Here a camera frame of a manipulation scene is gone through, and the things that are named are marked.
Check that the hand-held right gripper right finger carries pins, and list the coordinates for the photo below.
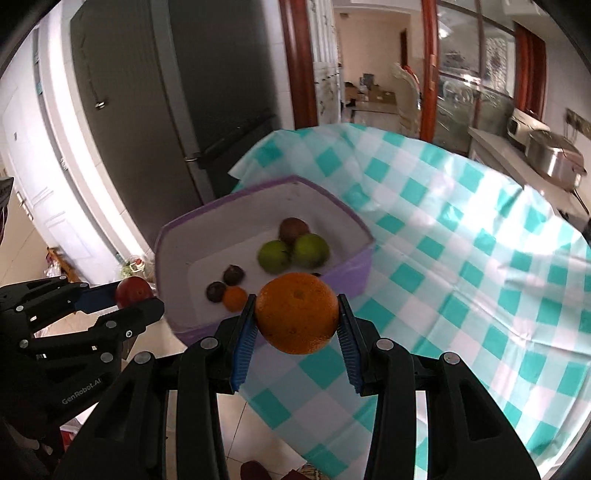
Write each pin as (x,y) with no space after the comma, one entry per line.
(348,350)

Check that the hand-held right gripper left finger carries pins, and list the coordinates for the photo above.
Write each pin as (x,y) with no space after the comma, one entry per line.
(244,346)

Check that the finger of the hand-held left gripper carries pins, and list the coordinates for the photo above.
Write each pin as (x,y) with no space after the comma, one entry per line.
(94,297)
(134,318)

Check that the small red fruit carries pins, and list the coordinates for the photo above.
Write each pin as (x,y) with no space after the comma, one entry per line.
(131,290)

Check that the small orange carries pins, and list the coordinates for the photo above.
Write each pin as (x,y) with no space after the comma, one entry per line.
(235,298)
(295,314)

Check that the dark purple passion fruit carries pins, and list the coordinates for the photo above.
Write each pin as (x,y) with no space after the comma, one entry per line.
(234,274)
(215,291)

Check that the green apple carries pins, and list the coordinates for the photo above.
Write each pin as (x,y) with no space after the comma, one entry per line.
(273,256)
(311,250)

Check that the purple storage box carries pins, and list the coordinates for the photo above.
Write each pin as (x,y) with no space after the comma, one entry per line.
(217,240)

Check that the red apple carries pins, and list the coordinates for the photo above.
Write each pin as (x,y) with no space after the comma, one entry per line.
(294,229)

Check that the dark red slipper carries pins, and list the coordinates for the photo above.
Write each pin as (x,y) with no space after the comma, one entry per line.
(256,470)

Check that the teal checkered tablecloth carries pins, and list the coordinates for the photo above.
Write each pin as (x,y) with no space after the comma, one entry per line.
(461,277)

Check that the white cabinet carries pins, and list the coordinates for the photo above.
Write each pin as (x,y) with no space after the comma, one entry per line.
(51,161)

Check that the dark grey refrigerator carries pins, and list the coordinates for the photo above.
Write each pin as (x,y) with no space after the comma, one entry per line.
(161,92)

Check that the white kitchen counter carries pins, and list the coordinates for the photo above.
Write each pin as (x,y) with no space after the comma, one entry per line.
(489,145)

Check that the cluttered background table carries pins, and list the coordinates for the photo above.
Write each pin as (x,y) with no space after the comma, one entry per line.
(369,99)

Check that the white chair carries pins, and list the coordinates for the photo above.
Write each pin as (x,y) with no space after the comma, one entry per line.
(408,101)

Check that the stainless steel pot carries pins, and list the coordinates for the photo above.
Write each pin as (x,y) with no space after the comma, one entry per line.
(554,159)

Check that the silver countertop appliance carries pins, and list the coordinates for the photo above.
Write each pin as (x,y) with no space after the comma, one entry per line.
(524,127)

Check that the frosted glass sliding door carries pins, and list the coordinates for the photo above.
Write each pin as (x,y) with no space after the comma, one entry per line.
(471,83)

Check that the white panelled door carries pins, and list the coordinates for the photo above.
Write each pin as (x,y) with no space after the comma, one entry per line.
(325,55)

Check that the wooden door frame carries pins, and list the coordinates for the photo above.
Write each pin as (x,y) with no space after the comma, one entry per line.
(298,60)
(428,69)

